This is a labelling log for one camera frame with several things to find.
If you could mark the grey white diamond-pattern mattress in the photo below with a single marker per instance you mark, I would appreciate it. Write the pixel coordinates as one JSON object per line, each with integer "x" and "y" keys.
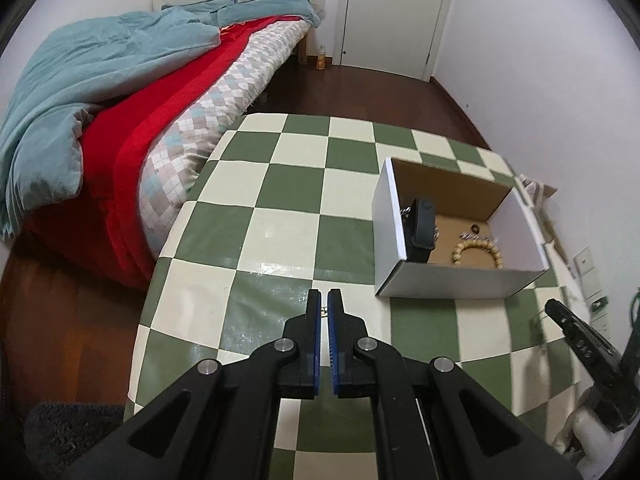
{"x": 210, "y": 110}

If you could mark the light blue blanket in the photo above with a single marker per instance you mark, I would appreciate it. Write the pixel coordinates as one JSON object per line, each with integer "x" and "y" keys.
{"x": 260, "y": 10}

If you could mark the small orange bottle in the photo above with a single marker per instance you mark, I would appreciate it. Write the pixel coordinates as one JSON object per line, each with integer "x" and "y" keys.
{"x": 321, "y": 60}

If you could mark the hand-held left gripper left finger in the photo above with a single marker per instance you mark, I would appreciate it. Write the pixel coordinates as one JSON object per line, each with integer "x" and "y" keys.
{"x": 315, "y": 345}

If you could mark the black charger plug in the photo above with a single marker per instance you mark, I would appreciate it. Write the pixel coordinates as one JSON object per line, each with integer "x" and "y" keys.
{"x": 599, "y": 305}

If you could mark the bed with red sheet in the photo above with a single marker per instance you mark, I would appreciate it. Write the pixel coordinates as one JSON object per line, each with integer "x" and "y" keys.
{"x": 145, "y": 140}

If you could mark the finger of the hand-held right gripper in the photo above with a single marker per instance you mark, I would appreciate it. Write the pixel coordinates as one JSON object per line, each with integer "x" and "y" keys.
{"x": 580, "y": 335}

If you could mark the white cardboard box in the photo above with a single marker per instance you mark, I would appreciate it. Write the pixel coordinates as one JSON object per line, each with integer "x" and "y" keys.
{"x": 450, "y": 280}

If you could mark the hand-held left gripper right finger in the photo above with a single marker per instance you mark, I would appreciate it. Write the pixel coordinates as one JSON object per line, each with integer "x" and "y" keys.
{"x": 335, "y": 345}

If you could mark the black smartwatch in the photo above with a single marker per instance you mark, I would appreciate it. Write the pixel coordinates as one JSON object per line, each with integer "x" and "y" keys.
{"x": 422, "y": 225}

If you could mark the green white checkered tablecloth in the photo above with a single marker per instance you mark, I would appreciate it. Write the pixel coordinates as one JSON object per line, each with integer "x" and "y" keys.
{"x": 280, "y": 230}

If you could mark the white door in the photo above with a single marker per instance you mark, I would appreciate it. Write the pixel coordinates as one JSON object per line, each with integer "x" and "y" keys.
{"x": 395, "y": 10}

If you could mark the person's right hand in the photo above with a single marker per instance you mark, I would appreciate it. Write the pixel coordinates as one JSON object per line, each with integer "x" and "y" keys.
{"x": 577, "y": 425}

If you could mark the light blue quilt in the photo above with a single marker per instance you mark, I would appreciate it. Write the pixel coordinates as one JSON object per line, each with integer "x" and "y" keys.
{"x": 75, "y": 85}

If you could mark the beige patterned bag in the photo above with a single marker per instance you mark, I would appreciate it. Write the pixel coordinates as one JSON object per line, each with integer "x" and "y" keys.
{"x": 535, "y": 190}

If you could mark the dark grey fuzzy rug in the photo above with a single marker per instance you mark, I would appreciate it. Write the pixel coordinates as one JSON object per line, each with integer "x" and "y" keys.
{"x": 70, "y": 440}

